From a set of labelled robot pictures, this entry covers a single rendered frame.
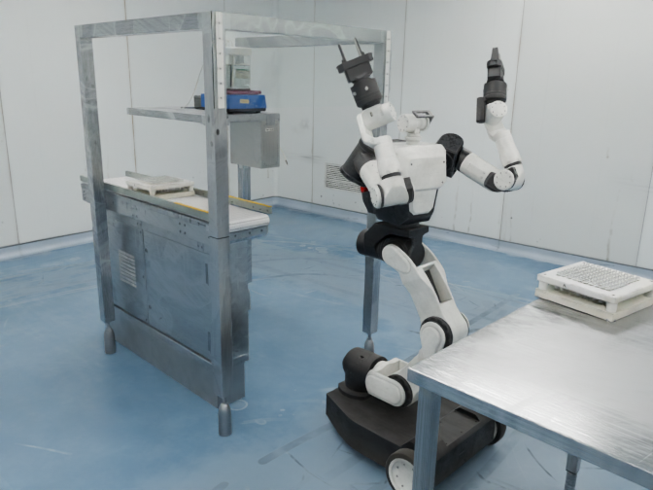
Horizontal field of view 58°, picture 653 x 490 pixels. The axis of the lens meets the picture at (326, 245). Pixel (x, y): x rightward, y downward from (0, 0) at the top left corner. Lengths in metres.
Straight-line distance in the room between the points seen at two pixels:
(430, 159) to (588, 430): 1.27
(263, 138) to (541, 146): 3.43
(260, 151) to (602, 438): 1.77
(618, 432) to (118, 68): 5.40
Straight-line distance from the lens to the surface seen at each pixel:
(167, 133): 6.33
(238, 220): 2.54
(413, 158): 2.19
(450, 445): 2.42
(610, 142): 5.36
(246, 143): 2.60
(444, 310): 2.30
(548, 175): 5.53
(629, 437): 1.28
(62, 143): 5.77
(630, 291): 1.86
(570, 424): 1.27
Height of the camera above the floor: 1.52
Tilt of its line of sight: 16 degrees down
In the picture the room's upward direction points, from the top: 1 degrees clockwise
